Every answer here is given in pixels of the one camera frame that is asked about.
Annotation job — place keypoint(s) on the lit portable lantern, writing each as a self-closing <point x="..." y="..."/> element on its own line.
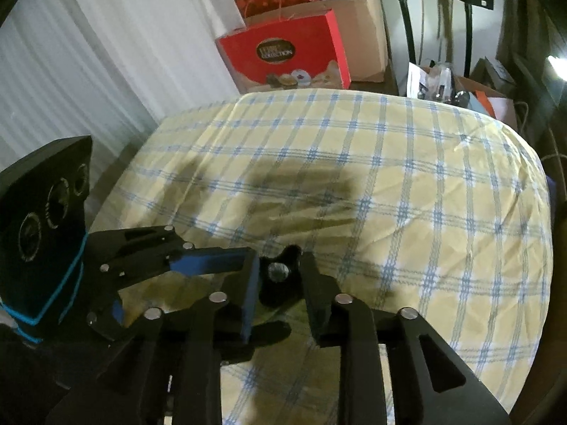
<point x="556" y="63"/>

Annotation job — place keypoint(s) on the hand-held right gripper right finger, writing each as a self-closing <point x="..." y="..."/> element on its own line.
<point x="310" y="301"/>

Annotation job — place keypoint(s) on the black speaker stand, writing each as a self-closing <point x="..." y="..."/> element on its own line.
<point x="407" y="26"/>
<point x="468" y="40"/>

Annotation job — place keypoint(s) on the plain brown cardboard box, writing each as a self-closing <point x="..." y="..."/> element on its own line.
<point x="363" y="31"/>

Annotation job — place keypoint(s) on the yellow checked tablecloth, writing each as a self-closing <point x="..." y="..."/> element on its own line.
<point x="376" y="186"/>

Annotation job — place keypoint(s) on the small black gadget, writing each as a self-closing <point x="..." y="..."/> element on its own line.
<point x="268" y="292"/>

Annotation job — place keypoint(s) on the red chocolate gift box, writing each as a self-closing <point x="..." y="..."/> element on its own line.
<point x="283" y="53"/>

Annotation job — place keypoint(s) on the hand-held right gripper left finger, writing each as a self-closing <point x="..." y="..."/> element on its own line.
<point x="249" y="301"/>

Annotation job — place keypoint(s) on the white curtain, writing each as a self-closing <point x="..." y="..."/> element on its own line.
<point x="88" y="53"/>

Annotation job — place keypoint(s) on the open box of clutter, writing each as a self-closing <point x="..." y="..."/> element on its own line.
<point x="443" y="84"/>

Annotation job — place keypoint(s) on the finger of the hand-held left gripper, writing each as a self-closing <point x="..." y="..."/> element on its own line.
<point x="208" y="262"/>
<point x="117" y="312"/>

